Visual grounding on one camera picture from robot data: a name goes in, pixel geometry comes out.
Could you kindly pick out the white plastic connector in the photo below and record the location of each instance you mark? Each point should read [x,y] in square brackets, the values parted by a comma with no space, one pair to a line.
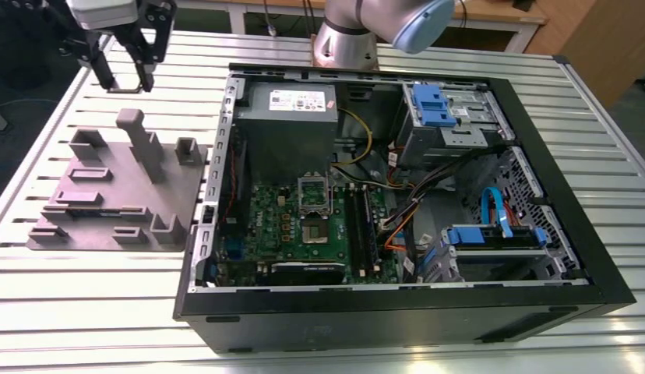
[386,224]

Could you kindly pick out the green motherboard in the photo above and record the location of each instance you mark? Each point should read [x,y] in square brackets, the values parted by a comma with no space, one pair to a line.
[270,233]

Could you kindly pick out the blue disk carrier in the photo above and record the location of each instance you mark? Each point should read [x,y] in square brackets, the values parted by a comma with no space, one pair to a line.
[431,105]

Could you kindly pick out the black graphics card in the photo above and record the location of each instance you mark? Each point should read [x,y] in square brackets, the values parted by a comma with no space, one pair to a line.
[307,274]

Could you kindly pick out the CPU socket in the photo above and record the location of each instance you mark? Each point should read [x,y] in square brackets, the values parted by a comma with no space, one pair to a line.
[314,232]

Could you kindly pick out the metal disk cage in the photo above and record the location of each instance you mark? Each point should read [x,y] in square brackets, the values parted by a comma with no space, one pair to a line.
[505,254]

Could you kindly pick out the grey power supply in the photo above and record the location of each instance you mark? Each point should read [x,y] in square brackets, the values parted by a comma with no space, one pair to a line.
[286,148]

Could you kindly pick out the RAM slot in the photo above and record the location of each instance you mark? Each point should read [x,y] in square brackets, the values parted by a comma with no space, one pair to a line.
[355,233]
[363,233]

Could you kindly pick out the metal drive cage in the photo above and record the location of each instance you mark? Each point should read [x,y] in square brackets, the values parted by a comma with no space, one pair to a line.
[467,140]

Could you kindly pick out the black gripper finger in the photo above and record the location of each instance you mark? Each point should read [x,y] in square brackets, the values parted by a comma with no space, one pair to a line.
[146,58]
[102,66]

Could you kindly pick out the wooden cabinet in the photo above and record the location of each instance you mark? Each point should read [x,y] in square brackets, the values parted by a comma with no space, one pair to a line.
[608,46]

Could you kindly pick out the grey parts rack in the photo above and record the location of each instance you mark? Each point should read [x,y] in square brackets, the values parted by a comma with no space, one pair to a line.
[130,195]

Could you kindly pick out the black PC case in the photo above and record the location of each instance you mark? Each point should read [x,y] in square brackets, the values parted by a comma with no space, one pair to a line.
[406,311]

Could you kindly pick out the blue VGA port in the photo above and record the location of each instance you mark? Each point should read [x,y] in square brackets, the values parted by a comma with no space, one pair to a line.
[234,250]

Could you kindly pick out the hard disk in blue carrier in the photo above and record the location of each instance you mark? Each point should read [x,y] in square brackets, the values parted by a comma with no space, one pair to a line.
[467,235]

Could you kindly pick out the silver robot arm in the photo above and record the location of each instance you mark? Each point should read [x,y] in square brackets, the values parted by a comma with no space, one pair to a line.
[349,46]

